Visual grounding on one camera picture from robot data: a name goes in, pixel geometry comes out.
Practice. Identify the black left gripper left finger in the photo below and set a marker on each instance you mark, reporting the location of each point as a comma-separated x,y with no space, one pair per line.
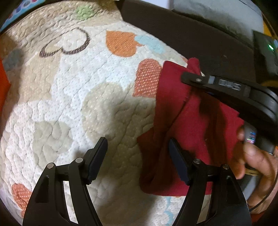
47,204

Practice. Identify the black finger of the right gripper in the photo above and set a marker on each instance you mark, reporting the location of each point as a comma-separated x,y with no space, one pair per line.
222,88

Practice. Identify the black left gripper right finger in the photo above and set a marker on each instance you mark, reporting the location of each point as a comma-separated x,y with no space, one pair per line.
227,204

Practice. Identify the dark red baby garment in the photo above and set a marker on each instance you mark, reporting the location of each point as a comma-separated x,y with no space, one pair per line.
200,123

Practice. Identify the person's right hand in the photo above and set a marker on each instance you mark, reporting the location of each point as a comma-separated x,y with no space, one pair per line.
264,163

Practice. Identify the black cushion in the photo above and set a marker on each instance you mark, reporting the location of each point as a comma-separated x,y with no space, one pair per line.
218,52

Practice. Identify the grey fabric storage bag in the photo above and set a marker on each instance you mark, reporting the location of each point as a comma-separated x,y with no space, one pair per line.
240,19

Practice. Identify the shiny red plastic bag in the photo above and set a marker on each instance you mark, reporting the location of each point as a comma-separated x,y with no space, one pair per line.
4,86

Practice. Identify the heart patterned quilted bedspread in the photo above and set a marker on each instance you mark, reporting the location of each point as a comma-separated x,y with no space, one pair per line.
79,72

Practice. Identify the light blue shapes box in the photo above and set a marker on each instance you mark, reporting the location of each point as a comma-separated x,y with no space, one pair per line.
12,10

